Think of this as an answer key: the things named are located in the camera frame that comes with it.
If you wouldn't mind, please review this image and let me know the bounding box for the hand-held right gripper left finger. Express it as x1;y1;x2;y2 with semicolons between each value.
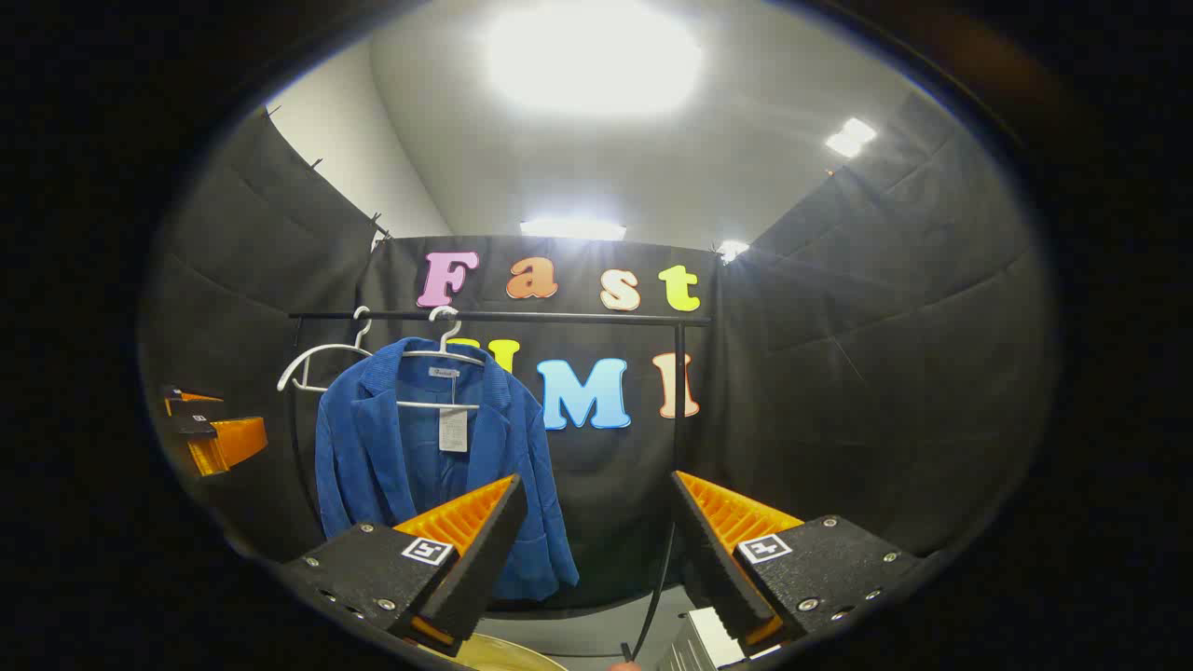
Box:
280;473;528;658

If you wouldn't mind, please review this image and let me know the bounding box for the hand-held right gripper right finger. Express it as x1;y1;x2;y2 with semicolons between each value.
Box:
669;471;924;658

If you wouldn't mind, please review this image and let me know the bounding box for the round beige laundry hamper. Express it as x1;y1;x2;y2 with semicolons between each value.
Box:
438;632;569;671

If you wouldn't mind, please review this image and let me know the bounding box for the blue corduroy jacket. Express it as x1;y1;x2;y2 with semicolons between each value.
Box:
314;337;581;602

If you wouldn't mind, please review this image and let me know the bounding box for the white plastic clothes hanger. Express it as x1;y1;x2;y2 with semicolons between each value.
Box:
277;306;374;392
396;306;487;412

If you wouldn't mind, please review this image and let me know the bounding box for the black metal clothes rack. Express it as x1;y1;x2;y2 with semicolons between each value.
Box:
287;310;714;663

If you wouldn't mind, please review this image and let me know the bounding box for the white storage cabinet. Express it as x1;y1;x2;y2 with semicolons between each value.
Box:
657;606;779;671

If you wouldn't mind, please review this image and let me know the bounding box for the black backdrop cloth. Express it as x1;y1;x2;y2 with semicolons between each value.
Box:
140;89;1059;616

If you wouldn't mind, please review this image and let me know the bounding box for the long ceiling light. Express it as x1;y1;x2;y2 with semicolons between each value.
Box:
520;218;627;241

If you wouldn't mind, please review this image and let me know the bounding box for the large ceiling light panel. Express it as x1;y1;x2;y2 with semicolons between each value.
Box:
485;0;705;117

